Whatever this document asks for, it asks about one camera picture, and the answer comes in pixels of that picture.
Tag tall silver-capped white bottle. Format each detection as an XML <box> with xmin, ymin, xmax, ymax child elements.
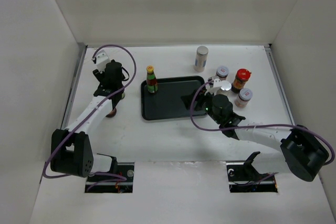
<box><xmin>194</xmin><ymin>46</ymin><xmax>208</xmax><ymax>72</ymax></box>

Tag grey-lid jar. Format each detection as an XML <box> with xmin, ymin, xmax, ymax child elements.
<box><xmin>235</xmin><ymin>88</ymin><xmax>253</xmax><ymax>108</ymax></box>
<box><xmin>216</xmin><ymin>66</ymin><xmax>229</xmax><ymax>80</ymax></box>

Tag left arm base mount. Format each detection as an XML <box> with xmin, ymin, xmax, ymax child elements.
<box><xmin>85</xmin><ymin>163</ymin><xmax>135</xmax><ymax>194</ymax></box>

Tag red-lid dark sauce jar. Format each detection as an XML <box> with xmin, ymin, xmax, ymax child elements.
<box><xmin>232</xmin><ymin>68</ymin><xmax>251</xmax><ymax>93</ymax></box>

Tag black plastic tray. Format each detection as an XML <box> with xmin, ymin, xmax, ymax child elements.
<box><xmin>141</xmin><ymin>76</ymin><xmax>204</xmax><ymax>121</ymax></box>

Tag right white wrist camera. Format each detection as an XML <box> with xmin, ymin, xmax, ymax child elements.
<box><xmin>204</xmin><ymin>76</ymin><xmax>223</xmax><ymax>95</ymax></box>

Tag red-label sauce bottle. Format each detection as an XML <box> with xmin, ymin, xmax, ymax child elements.
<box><xmin>146</xmin><ymin>66</ymin><xmax>158</xmax><ymax>94</ymax></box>

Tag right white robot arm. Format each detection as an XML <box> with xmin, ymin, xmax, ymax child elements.
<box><xmin>181</xmin><ymin>92</ymin><xmax>335</xmax><ymax>182</ymax></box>

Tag silver-lid white jar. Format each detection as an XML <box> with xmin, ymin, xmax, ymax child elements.
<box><xmin>217</xmin><ymin>80</ymin><xmax>232</xmax><ymax>96</ymax></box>

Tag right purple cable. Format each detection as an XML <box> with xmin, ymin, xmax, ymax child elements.
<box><xmin>189</xmin><ymin>81</ymin><xmax>336</xmax><ymax>167</ymax></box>

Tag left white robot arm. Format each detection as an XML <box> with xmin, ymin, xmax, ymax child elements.
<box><xmin>50</xmin><ymin>60</ymin><xmax>126</xmax><ymax>182</ymax></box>

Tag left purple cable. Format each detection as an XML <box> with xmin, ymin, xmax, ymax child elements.
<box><xmin>42</xmin><ymin>45</ymin><xmax>137</xmax><ymax>192</ymax></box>

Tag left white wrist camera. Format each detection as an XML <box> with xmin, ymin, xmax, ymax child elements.
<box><xmin>92</xmin><ymin>50</ymin><xmax>111</xmax><ymax>72</ymax></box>

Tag grey-lid jar front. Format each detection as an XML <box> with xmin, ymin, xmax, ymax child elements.
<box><xmin>235</xmin><ymin>88</ymin><xmax>253</xmax><ymax>108</ymax></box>

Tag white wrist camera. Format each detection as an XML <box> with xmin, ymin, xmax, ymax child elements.
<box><xmin>92</xmin><ymin>50</ymin><xmax>111</xmax><ymax>72</ymax></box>
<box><xmin>204</xmin><ymin>76</ymin><xmax>223</xmax><ymax>95</ymax></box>

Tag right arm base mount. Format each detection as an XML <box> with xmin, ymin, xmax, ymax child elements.
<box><xmin>226</xmin><ymin>152</ymin><xmax>278</xmax><ymax>193</ymax></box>

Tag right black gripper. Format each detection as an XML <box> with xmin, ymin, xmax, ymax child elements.
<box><xmin>181</xmin><ymin>87</ymin><xmax>223</xmax><ymax>124</ymax></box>

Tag purple cable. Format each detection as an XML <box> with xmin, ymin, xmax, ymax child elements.
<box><xmin>189</xmin><ymin>81</ymin><xmax>336</xmax><ymax>167</ymax></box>
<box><xmin>42</xmin><ymin>45</ymin><xmax>137</xmax><ymax>192</ymax></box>

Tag grey-lid jar rear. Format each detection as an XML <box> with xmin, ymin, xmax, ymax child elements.
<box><xmin>216</xmin><ymin>66</ymin><xmax>229</xmax><ymax>80</ymax></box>

